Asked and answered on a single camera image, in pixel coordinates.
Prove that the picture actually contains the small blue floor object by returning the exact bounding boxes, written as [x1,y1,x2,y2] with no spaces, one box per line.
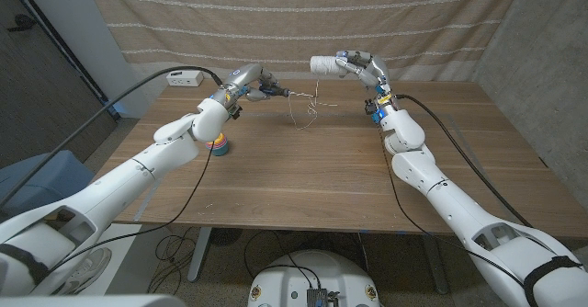
[107,98,130,118]

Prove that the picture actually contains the blue black handled screwdriver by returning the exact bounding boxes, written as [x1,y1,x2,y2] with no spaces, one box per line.
[257,80,318,100]

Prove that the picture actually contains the grey sneaker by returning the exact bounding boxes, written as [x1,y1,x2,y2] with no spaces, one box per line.
[52,246,113,295]

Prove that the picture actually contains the grey table leg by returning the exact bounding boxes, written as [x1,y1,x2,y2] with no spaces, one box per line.
[421,234,449,295]
[187,226,213,283]

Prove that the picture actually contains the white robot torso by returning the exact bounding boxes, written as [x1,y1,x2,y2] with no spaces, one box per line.
[247,249,381,307]

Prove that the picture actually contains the black round floor object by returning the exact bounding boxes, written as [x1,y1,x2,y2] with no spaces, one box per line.
[209,227,243,247]

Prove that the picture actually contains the black floor cable bundle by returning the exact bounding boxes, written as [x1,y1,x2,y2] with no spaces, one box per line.
[147,226,208,294]

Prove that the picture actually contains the white string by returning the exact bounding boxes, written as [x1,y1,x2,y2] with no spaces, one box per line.
[288,77,339,131]

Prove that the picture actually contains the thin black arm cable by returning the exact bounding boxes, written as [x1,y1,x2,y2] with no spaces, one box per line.
[43,143,215,276]
[376,122,525,288]

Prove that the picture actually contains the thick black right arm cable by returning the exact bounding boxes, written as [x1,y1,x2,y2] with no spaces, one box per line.
[394,93,534,229]

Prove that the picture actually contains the stacked colourful cups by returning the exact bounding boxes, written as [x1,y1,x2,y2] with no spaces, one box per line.
[205,131,230,157]

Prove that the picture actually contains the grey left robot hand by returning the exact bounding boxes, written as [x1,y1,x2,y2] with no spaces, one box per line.
[210,62,281,113]

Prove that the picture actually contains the grey torso electronics module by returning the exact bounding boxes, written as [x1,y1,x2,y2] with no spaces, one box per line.
[306,288,341,307]

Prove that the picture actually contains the beige striped backdrop cloth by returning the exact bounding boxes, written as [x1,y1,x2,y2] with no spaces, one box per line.
[85,0,527,82]

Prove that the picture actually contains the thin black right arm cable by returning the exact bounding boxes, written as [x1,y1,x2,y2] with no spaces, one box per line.
[376,122,525,288]

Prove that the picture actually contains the white power strip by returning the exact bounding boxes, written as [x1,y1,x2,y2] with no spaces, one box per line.
[165,70,205,88]

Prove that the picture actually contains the black door handle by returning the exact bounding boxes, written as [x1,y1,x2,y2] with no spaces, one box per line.
[6,14,38,33]

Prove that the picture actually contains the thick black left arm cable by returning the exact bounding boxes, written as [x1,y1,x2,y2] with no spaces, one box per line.
[0,65,225,207]

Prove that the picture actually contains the white string spool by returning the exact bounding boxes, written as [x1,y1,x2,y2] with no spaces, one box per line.
[310,55,348,78]

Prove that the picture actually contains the blue upholstered seat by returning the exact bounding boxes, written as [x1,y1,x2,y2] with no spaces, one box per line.
[0,149,96,221]

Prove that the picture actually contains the black torso cable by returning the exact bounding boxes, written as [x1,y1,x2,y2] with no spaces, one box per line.
[243,231,322,290]

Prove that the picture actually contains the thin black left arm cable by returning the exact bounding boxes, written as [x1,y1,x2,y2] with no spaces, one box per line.
[43,143,215,276]

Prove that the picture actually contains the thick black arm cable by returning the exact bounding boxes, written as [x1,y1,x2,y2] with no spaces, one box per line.
[0,65,225,207]
[394,93,534,229]

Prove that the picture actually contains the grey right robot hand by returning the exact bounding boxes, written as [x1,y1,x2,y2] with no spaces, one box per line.
[334,50,394,100]

